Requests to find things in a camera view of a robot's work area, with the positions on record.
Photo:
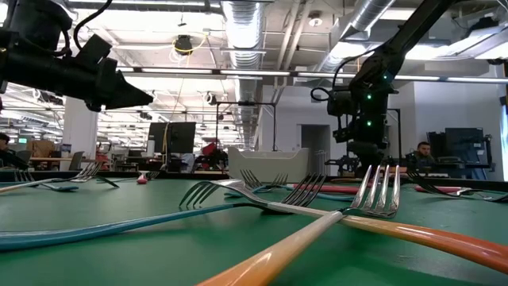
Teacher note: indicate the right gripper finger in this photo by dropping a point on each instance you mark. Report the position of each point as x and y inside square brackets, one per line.
[366, 155]

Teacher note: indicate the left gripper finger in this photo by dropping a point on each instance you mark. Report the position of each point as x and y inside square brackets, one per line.
[127, 93]

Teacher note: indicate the black background robot arm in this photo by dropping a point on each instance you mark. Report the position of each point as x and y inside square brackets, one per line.
[341, 161]

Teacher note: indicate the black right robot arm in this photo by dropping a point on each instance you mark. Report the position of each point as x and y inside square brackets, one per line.
[401, 35]

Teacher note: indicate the black monitor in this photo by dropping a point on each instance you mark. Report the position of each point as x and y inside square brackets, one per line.
[158, 137]
[183, 137]

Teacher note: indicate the person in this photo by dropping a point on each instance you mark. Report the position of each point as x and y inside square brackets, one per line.
[424, 150]
[10, 159]

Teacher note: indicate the cardboard box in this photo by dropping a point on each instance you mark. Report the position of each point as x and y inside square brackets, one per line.
[39, 149]

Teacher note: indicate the black ceiling device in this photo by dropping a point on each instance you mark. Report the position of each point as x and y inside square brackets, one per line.
[183, 44]

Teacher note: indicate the grey office chair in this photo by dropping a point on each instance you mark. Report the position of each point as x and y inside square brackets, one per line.
[76, 159]

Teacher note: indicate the dark workstation monitor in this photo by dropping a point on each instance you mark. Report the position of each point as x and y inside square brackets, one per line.
[464, 141]

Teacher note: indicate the white plastic bin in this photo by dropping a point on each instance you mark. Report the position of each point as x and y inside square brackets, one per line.
[268, 163]

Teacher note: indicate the round ceiling sensor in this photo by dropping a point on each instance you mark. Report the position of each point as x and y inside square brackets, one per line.
[315, 20]

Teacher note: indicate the long ceiling light bar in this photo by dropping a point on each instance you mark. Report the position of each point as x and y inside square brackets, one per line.
[258, 73]

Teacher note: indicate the green table mat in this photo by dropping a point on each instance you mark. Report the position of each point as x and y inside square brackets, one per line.
[158, 262]

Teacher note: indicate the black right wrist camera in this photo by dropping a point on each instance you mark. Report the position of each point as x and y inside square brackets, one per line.
[337, 104]

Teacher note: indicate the silver ventilation duct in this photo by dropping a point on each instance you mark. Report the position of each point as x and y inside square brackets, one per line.
[242, 32]
[359, 20]

